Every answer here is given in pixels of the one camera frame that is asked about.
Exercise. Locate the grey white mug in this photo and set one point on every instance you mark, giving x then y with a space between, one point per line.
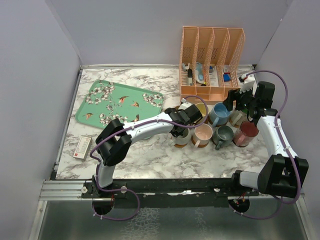
181 139

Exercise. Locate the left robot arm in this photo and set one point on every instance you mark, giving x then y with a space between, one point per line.
114 141

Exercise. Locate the pink red mug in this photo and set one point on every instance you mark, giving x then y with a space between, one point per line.
245 134

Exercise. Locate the dark grey mug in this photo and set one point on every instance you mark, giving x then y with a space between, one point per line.
222 136

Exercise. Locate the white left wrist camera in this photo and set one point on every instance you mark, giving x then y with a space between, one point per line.
184 104

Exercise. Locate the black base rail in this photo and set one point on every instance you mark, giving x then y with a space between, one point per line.
167 192

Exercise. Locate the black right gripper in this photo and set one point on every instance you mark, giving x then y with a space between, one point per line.
234 95

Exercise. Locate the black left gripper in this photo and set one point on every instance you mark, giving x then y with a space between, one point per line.
177 134

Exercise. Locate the pale yellow mug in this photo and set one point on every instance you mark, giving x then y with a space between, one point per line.
202 108

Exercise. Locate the white red staples box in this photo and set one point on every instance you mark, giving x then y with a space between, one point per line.
82 148

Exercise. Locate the light orange wooden coaster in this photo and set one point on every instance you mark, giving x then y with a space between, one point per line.
179 145

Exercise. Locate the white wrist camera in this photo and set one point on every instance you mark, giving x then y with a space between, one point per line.
248 83
184 104

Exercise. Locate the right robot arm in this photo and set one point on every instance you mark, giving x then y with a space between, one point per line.
284 172

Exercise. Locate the peach plastic desk organizer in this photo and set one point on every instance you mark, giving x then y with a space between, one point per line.
208 61

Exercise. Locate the green floral tray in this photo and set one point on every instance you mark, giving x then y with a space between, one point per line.
105 101

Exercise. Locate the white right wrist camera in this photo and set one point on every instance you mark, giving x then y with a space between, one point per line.
248 83

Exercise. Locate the beige ceramic mug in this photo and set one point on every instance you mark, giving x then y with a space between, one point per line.
192 99

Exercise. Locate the green floral mug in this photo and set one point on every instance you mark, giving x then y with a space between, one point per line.
237 117

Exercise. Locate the pale pink mug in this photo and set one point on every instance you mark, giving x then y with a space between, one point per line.
202 135

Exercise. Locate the light blue mug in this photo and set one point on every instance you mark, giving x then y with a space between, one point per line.
219 115

